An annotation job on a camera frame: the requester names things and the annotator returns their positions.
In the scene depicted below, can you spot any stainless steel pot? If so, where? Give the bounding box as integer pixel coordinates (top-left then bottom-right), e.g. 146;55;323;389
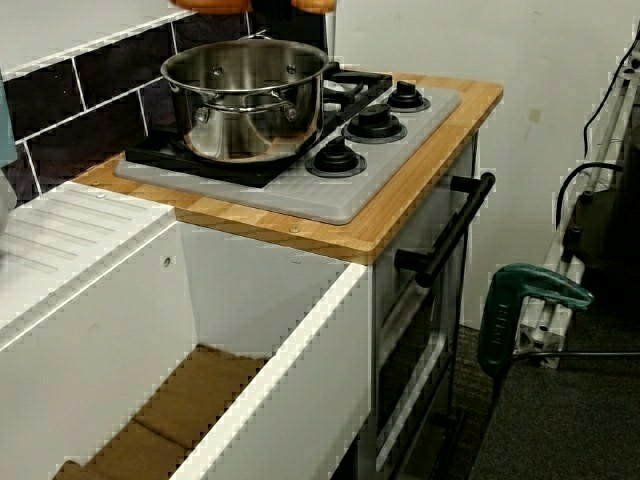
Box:
159;35;330;164

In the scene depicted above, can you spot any orange pan with handle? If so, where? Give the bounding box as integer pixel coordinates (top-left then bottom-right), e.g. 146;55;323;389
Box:
168;0;336;15

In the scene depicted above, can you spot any grey stove top plate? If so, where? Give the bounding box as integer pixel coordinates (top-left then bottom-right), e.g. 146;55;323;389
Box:
114;82;464;226

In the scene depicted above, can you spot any black stove knob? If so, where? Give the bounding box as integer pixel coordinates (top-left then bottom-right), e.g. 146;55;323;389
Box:
305;137;368;179
387;80;431;114
342;104;407;144

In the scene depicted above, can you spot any wooden stove countertop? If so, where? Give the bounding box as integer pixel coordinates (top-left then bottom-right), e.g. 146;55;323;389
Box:
73;73;504;266

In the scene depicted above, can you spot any white sink basin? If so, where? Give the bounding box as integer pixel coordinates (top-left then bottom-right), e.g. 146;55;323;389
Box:
0;182;374;480

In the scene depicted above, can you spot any white oven door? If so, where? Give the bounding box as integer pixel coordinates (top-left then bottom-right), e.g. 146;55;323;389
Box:
372;134;482;476

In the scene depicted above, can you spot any black burner grate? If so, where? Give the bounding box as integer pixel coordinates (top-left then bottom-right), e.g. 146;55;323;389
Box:
124;59;395;190

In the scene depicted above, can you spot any brown cardboard sheet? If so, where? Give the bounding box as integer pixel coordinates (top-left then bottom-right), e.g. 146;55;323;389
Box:
52;344;271;480

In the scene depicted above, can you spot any green clamp tool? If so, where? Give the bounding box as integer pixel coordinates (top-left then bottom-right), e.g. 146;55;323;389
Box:
477;263;596;374

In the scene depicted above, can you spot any black equipment box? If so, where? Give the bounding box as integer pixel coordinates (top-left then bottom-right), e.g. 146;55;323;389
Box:
562;134;640;311

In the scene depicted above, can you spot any dark tile backsplash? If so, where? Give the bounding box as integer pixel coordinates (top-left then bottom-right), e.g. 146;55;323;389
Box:
0;0;329;209

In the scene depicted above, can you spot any teal box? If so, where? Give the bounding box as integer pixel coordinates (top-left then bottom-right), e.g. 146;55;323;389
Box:
0;79;20;169

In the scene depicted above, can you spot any white kitchen back panel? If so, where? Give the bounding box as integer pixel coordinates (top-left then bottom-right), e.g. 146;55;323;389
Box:
0;0;201;82

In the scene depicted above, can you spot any black oven door handle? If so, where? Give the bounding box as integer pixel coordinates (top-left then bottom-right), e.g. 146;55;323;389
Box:
394;172;497;289

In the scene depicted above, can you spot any white metal tripod frame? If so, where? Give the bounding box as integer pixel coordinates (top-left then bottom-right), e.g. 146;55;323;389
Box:
519;69;640;371

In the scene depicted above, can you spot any thick black looped cable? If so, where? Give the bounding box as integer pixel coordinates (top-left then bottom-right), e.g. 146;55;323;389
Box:
556;160;626;231

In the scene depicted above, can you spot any thin black hanging cable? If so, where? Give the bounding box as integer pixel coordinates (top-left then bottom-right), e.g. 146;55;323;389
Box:
583;34;640;156

